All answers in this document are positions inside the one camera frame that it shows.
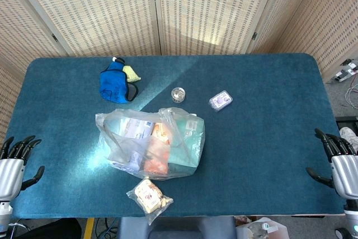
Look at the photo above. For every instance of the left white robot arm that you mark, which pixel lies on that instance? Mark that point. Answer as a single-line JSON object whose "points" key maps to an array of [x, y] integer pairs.
{"points": [[4, 216]]}

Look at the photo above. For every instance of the teal fabric table cover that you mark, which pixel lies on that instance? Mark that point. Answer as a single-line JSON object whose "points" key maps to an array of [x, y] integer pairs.
{"points": [[251, 152]]}

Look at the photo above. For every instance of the woven folding screen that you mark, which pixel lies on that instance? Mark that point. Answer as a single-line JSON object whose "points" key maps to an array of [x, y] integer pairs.
{"points": [[112, 12]]}

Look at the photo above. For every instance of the clear plastic container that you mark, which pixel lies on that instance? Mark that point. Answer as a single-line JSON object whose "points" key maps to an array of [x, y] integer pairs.
{"points": [[268, 229]]}

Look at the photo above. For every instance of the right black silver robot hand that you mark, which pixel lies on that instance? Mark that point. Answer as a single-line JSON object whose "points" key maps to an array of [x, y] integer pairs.
{"points": [[346, 172]]}

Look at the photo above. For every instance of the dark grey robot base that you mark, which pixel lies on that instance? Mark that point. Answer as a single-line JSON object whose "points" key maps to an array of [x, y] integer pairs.
{"points": [[179, 226]]}

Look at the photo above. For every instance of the blue fabric pouch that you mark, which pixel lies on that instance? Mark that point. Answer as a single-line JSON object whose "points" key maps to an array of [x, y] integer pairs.
{"points": [[113, 85]]}

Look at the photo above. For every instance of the clear plastic shopping bag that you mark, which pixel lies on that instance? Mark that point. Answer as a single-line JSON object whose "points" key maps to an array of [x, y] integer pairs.
{"points": [[117, 149]]}

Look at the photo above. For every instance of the small clear round jar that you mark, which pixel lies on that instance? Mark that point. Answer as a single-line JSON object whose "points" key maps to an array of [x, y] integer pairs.
{"points": [[178, 94]]}

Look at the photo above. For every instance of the pale yellow pouch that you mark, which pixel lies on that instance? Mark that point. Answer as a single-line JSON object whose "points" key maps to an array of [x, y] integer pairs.
{"points": [[131, 74]]}

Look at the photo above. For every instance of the white sneaker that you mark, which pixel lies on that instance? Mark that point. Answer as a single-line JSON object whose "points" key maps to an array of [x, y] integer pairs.
{"points": [[349, 138]]}

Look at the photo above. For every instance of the teal cardboard box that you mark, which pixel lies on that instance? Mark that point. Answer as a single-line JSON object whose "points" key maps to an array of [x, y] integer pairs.
{"points": [[187, 149]]}

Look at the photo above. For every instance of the pastry in clear wrapper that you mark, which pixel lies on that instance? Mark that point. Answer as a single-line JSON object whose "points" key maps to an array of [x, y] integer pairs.
{"points": [[146, 197]]}

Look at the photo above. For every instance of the black metal frame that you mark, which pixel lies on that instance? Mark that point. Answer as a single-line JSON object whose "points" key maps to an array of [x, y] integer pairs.
{"points": [[346, 121]]}

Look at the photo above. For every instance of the white power strip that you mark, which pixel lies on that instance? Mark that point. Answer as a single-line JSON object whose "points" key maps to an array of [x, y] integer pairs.
{"points": [[345, 71]]}

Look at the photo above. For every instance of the small purple clear case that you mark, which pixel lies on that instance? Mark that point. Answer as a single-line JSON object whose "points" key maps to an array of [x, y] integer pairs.
{"points": [[221, 100]]}

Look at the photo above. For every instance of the white and blue box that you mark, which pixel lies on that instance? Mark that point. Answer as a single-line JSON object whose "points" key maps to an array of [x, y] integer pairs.
{"points": [[134, 130]]}

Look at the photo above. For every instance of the orange snack packet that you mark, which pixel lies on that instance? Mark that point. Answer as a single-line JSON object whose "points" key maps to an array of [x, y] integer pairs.
{"points": [[156, 155]]}

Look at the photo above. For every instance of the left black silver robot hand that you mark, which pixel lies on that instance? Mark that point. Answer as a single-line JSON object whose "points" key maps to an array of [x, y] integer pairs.
{"points": [[11, 172]]}

